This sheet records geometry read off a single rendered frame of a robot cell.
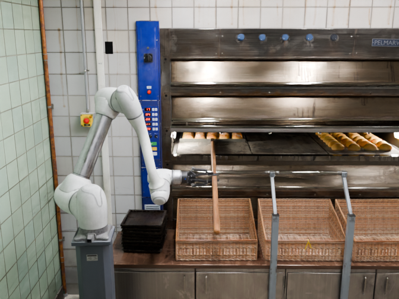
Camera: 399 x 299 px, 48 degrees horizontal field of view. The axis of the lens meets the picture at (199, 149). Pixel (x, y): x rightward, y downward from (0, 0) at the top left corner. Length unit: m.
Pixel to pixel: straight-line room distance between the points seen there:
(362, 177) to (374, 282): 0.78
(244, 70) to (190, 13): 0.54
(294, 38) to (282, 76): 0.27
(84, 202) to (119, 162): 1.06
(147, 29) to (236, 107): 0.83
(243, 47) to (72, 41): 1.21
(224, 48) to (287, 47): 0.44
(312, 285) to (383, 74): 1.56
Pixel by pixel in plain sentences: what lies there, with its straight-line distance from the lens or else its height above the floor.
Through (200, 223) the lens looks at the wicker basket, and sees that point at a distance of 3.47.
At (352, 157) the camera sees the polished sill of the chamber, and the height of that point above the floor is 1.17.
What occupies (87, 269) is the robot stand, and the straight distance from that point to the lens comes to 2.59.
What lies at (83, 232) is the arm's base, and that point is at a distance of 2.52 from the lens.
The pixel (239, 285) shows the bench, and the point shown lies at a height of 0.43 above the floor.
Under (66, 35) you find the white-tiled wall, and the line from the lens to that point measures 3.40.
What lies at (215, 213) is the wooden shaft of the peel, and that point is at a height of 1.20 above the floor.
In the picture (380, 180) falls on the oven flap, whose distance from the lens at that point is 3.68.
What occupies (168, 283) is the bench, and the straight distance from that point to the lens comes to 3.18.
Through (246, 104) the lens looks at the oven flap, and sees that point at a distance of 3.33.
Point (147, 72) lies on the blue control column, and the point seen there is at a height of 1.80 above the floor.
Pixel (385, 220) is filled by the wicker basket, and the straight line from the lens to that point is 3.74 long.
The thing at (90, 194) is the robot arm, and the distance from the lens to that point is 2.44.
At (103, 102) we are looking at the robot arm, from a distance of 2.65.
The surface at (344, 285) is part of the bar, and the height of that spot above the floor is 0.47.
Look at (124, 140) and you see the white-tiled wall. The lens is 3.41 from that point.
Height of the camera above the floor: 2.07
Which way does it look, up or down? 14 degrees down
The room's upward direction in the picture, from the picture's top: straight up
